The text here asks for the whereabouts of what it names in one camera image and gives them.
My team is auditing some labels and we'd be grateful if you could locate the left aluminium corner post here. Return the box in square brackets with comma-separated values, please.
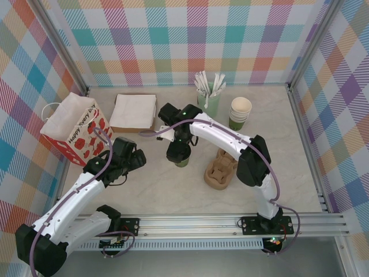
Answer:
[33, 0, 91, 98]

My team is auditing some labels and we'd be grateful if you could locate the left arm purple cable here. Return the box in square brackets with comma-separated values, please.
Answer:
[28, 126, 135, 277]

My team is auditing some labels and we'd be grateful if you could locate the pale green holder cup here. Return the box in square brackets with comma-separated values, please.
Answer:
[197, 83, 221, 118]

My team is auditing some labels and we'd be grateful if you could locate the green paper cup stack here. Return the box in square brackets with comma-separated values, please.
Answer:
[228, 97, 253, 132]

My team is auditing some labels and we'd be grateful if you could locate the aluminium corner post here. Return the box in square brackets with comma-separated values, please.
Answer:
[33, 0, 91, 98]
[287, 0, 347, 91]

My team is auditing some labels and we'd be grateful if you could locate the red white paper gift bag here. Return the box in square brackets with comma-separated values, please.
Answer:
[39, 92, 115, 167]

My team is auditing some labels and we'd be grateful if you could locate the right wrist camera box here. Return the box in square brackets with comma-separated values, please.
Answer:
[156, 125, 176, 143]

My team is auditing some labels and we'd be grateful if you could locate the white slotted cable duct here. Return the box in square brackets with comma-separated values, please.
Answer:
[66, 238, 265, 252]

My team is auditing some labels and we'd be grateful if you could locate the right aluminium corner post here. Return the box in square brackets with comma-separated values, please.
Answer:
[287, 0, 347, 91]

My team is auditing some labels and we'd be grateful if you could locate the white napkin stack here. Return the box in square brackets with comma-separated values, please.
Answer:
[110, 93, 158, 129]

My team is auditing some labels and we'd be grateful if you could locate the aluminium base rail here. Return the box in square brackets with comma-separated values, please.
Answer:
[31, 212, 351, 239]

